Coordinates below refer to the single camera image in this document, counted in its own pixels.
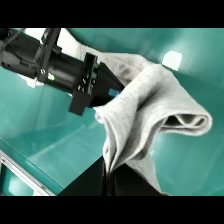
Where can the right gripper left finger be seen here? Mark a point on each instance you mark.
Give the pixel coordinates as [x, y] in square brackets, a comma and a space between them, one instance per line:
[88, 181]

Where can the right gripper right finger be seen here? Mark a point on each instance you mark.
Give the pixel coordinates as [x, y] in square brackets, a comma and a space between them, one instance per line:
[133, 183]

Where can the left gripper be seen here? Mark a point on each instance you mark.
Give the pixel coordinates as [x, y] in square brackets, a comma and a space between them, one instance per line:
[66, 75]

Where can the light grey T-shirt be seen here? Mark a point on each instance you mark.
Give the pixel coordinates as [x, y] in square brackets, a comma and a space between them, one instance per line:
[140, 110]

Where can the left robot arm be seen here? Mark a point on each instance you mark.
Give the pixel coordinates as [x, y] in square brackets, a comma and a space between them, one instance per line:
[15, 53]

